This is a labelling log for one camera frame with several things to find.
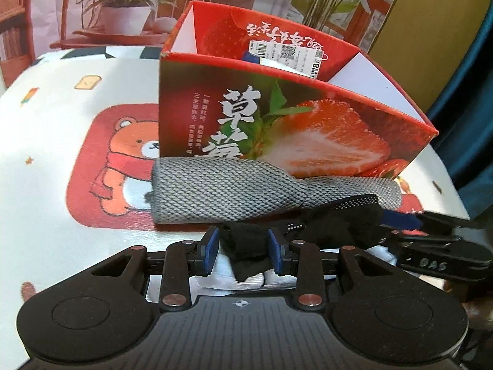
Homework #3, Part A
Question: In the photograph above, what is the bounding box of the yellow wooden board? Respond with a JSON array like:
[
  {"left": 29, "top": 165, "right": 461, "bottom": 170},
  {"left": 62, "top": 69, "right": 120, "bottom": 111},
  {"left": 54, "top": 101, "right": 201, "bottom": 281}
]
[{"left": 366, "top": 0, "right": 487, "bottom": 113}]

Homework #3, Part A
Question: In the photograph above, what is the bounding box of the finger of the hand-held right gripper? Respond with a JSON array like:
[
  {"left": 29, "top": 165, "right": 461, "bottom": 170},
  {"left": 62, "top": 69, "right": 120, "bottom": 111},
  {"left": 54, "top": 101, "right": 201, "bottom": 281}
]
[
  {"left": 387, "top": 230, "right": 493, "bottom": 282},
  {"left": 379, "top": 210, "right": 482, "bottom": 237}
]

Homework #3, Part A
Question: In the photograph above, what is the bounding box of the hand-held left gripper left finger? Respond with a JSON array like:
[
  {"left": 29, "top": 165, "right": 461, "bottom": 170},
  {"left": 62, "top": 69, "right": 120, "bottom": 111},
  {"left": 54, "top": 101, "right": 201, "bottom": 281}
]
[{"left": 88, "top": 227, "right": 220, "bottom": 312}]

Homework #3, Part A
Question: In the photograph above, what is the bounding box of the printed bear table mat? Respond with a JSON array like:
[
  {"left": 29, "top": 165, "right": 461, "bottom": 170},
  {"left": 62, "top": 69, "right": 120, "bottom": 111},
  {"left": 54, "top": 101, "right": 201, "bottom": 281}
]
[{"left": 0, "top": 44, "right": 472, "bottom": 355}]

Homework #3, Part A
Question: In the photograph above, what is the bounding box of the grey mesh sock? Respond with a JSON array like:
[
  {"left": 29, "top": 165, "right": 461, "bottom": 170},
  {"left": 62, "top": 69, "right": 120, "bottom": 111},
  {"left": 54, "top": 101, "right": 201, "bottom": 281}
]
[{"left": 151, "top": 156, "right": 403, "bottom": 225}]

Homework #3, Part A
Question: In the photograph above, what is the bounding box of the black sock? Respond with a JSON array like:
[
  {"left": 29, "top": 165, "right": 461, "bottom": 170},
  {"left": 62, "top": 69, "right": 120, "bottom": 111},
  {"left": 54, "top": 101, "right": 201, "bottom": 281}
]
[{"left": 220, "top": 195, "right": 389, "bottom": 283}]

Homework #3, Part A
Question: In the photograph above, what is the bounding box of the white sock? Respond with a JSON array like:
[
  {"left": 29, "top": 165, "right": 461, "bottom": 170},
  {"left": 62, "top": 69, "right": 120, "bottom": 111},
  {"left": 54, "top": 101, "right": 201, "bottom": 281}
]
[
  {"left": 370, "top": 239, "right": 398, "bottom": 265},
  {"left": 199, "top": 253, "right": 297, "bottom": 291}
]

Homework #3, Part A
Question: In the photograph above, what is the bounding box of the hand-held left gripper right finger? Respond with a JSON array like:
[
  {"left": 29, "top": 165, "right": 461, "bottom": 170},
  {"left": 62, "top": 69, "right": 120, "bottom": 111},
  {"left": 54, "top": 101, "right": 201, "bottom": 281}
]
[{"left": 267, "top": 228, "right": 391, "bottom": 312}]

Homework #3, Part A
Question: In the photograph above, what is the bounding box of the red strawberry cardboard box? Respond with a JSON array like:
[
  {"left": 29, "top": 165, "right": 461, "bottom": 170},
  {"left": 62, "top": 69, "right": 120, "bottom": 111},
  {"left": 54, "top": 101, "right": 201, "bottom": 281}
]
[{"left": 159, "top": 1, "right": 440, "bottom": 180}]

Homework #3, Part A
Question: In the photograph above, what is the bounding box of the blue curtain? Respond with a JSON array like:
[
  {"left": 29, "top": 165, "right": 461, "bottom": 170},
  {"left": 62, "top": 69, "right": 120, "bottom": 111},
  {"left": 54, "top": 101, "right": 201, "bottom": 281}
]
[{"left": 424, "top": 6, "right": 493, "bottom": 220}]

